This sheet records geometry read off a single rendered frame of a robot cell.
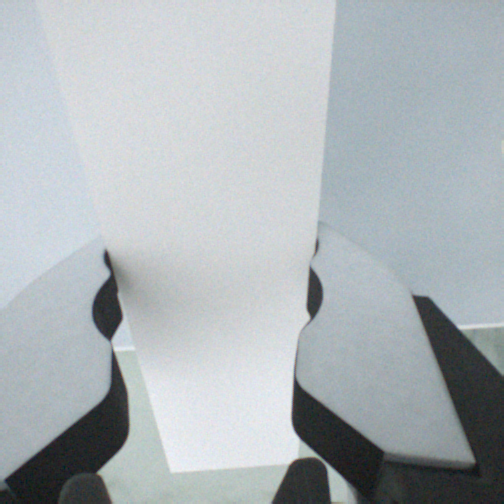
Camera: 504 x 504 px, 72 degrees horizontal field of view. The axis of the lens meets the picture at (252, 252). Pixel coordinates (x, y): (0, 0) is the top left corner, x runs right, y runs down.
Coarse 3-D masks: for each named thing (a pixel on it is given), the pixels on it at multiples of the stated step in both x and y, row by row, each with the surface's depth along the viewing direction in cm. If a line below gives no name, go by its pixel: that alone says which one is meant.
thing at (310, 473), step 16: (304, 464) 5; (320, 464) 5; (80, 480) 5; (96, 480) 5; (288, 480) 5; (304, 480) 5; (320, 480) 5; (64, 496) 5; (80, 496) 5; (96, 496) 5; (288, 496) 5; (304, 496) 5; (320, 496) 5
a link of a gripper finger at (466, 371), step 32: (448, 320) 7; (448, 352) 7; (480, 352) 7; (448, 384) 6; (480, 384) 6; (480, 416) 6; (480, 448) 5; (384, 480) 5; (416, 480) 5; (448, 480) 5; (480, 480) 5
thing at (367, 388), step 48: (336, 240) 10; (336, 288) 8; (384, 288) 8; (336, 336) 7; (384, 336) 7; (336, 384) 6; (384, 384) 6; (432, 384) 6; (336, 432) 6; (384, 432) 5; (432, 432) 5
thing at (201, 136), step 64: (64, 0) 7; (128, 0) 7; (192, 0) 7; (256, 0) 7; (320, 0) 7; (64, 64) 8; (128, 64) 8; (192, 64) 8; (256, 64) 8; (320, 64) 8; (128, 128) 8; (192, 128) 8; (256, 128) 9; (320, 128) 9; (128, 192) 9; (192, 192) 9; (256, 192) 9; (128, 256) 10; (192, 256) 10; (256, 256) 10; (128, 320) 11; (192, 320) 12; (256, 320) 12; (192, 384) 13; (256, 384) 14; (192, 448) 16; (256, 448) 16
